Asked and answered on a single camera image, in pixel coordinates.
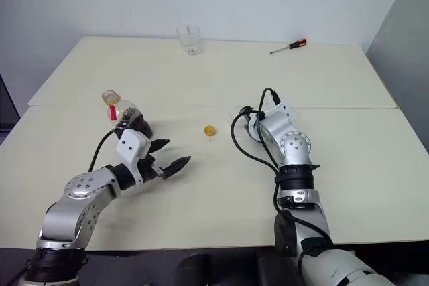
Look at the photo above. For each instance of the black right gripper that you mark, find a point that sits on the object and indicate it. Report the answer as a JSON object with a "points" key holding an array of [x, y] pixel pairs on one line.
{"points": [[251, 125]]}

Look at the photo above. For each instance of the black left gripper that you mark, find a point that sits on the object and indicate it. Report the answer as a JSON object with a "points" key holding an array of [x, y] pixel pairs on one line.
{"points": [[149, 168]]}

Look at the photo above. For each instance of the yellow bottle cap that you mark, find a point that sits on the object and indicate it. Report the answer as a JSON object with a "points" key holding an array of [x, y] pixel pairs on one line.
{"points": [[210, 130]]}

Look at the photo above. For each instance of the clear bottle with dark drink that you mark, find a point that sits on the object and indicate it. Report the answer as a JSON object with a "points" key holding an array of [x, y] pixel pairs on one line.
{"points": [[135, 120]]}

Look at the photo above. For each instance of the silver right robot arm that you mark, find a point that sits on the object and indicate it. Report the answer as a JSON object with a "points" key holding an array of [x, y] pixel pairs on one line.
{"points": [[295, 152]]}

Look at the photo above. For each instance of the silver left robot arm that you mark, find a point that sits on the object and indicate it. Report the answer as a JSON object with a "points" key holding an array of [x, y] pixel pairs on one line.
{"points": [[77, 199]]}

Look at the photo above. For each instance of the orange and black screwdriver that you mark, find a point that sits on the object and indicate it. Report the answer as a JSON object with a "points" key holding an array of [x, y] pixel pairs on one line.
{"points": [[296, 44]]}

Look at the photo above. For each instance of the clear glass tumbler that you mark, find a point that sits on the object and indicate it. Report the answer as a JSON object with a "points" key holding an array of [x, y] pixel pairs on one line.
{"points": [[189, 41]]}

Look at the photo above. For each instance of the dark rounded shape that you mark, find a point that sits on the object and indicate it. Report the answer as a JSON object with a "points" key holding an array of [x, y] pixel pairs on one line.
{"points": [[275, 271], [195, 271]]}

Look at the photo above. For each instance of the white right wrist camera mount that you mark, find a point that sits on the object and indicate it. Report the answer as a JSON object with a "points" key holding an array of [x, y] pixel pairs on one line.
{"points": [[284, 106]]}

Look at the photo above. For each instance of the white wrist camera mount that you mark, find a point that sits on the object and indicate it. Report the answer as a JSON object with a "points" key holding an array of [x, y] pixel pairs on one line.
{"points": [[130, 143], [284, 106]]}

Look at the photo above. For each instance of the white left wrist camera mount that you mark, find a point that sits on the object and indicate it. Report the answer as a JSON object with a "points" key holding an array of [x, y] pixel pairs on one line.
{"points": [[130, 143]]}

